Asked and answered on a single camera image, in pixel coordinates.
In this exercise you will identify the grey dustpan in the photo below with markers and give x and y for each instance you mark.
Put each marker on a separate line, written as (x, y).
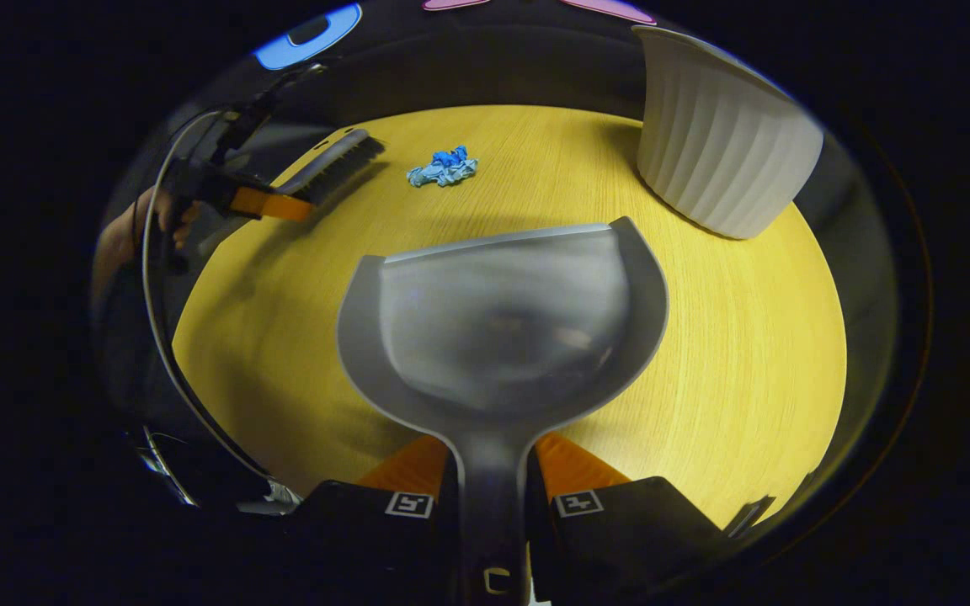
(502, 337)

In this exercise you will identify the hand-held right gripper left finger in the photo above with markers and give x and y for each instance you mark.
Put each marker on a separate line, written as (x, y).
(350, 539)

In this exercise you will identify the blue paper trash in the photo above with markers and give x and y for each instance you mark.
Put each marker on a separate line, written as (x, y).
(445, 167)

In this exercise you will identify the small grey broom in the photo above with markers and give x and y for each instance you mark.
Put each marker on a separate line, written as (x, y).
(338, 164)

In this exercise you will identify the black backdrop cloth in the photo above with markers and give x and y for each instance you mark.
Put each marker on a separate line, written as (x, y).
(468, 67)

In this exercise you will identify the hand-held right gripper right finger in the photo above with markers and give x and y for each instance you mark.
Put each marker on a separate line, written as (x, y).
(620, 539)

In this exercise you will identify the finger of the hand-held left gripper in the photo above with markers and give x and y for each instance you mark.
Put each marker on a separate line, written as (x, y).
(270, 204)

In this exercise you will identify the white ribbed garbage bin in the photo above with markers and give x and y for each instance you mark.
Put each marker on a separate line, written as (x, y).
(721, 143)

